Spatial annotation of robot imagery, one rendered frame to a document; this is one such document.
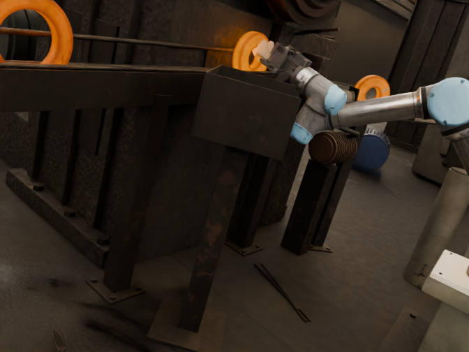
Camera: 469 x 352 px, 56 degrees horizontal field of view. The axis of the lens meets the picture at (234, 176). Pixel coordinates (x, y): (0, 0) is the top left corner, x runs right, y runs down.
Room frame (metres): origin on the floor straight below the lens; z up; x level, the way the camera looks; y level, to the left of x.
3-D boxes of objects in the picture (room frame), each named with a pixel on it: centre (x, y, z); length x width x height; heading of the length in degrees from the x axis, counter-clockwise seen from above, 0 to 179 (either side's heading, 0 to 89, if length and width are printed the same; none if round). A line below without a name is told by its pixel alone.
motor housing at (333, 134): (1.80, -0.36, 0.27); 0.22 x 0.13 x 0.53; 144
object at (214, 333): (1.05, 0.01, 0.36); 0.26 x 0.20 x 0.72; 179
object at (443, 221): (1.80, -0.90, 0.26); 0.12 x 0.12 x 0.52
